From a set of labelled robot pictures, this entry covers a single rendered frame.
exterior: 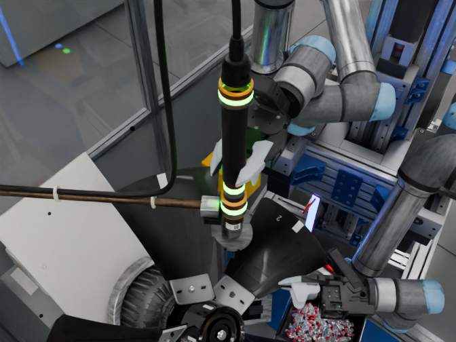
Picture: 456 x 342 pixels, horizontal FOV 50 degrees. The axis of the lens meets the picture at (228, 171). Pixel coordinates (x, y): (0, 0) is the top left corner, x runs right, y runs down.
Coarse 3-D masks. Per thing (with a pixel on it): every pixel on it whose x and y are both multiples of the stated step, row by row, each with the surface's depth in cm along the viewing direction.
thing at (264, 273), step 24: (264, 216) 120; (288, 216) 121; (264, 240) 117; (288, 240) 118; (312, 240) 120; (240, 264) 114; (264, 264) 114; (288, 264) 115; (312, 264) 117; (264, 288) 111
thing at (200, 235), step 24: (192, 168) 99; (168, 192) 99; (192, 192) 99; (216, 192) 100; (144, 216) 100; (168, 216) 99; (192, 216) 100; (144, 240) 101; (168, 240) 101; (192, 240) 100; (168, 264) 102; (192, 264) 101
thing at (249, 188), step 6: (210, 156) 149; (204, 162) 148; (210, 162) 148; (222, 174) 145; (222, 180) 147; (258, 180) 149; (222, 186) 149; (246, 186) 144; (252, 186) 148; (258, 186) 152; (252, 192) 151
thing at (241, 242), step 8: (200, 208) 80; (208, 208) 80; (216, 208) 80; (208, 216) 82; (216, 216) 82; (208, 224) 83; (216, 224) 82; (248, 224) 89; (216, 232) 86; (224, 232) 88; (248, 232) 88; (216, 240) 87; (224, 240) 87; (232, 240) 87; (240, 240) 87; (248, 240) 87; (224, 248) 86; (232, 248) 86; (240, 248) 86
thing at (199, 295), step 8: (176, 280) 104; (184, 280) 103; (192, 280) 103; (200, 280) 103; (208, 280) 102; (176, 288) 104; (184, 288) 104; (200, 288) 103; (208, 288) 103; (176, 296) 105; (184, 296) 104; (192, 296) 104; (200, 296) 104; (208, 296) 103; (184, 304) 105
